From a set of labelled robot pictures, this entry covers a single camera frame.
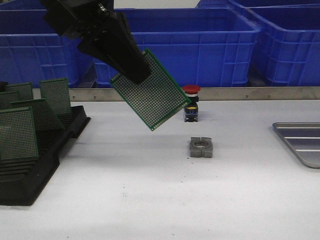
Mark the black slotted board rack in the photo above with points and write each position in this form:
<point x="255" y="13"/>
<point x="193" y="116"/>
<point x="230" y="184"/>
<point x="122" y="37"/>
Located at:
<point x="22" y="180"/>

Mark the centre blue plastic crate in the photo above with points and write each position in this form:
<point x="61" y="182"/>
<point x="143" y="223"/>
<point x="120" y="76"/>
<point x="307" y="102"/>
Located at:
<point x="208" y="47"/>

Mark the rear right green board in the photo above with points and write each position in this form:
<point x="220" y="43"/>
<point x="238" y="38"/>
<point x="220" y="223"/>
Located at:
<point x="56" y="93"/>

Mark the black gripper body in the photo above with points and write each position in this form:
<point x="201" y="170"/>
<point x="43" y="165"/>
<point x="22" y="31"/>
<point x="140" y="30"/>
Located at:
<point x="71" y="18"/>

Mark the carried green perforated board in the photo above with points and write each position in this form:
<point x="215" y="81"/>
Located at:
<point x="156" y="99"/>

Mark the left blue plastic crate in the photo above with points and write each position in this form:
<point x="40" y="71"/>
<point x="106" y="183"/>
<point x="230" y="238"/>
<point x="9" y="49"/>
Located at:
<point x="31" y="51"/>

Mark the blue plastic crate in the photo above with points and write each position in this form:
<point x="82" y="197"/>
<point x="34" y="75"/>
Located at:
<point x="287" y="50"/>
<point x="31" y="51"/>
<point x="208" y="47"/>

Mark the far right blue crate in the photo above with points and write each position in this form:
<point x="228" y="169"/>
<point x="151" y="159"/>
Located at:
<point x="254" y="3"/>

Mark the rear middle green board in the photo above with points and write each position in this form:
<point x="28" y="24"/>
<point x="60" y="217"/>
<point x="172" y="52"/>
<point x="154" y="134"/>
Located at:
<point x="25" y="90"/>

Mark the silver metal tray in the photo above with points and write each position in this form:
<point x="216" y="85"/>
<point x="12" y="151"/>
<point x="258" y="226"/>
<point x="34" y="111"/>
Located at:
<point x="303" y="139"/>

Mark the grey metal square nut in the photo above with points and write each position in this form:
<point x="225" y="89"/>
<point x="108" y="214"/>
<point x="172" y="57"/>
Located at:
<point x="201" y="147"/>

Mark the steel table edge rail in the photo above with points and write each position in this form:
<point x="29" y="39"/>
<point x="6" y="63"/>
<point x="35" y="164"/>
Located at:
<point x="211" y="94"/>

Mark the far left blue crate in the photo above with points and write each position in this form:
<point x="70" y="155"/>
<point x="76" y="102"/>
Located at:
<point x="22" y="5"/>

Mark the red emergency stop button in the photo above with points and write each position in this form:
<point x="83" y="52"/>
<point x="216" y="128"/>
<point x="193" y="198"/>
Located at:
<point x="191" y="110"/>

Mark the right blue plastic crate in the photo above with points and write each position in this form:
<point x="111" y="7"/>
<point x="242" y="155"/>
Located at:
<point x="287" y="50"/>

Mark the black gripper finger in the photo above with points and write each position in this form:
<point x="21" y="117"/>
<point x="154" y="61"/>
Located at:
<point x="122" y="56"/>
<point x="115" y="25"/>

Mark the left edge green board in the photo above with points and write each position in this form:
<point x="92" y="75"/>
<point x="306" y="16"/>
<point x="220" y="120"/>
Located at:
<point x="7" y="97"/>

